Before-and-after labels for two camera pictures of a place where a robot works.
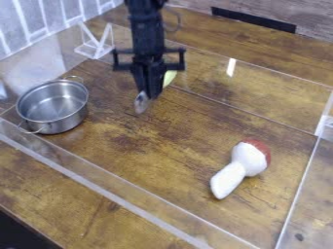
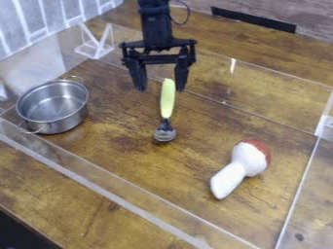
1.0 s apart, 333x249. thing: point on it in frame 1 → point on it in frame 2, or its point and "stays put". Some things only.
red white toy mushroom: [250, 158] stays put
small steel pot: [52, 105] stays put
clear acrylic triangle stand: [93, 48] stays put
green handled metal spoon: [141, 100] → [165, 132]
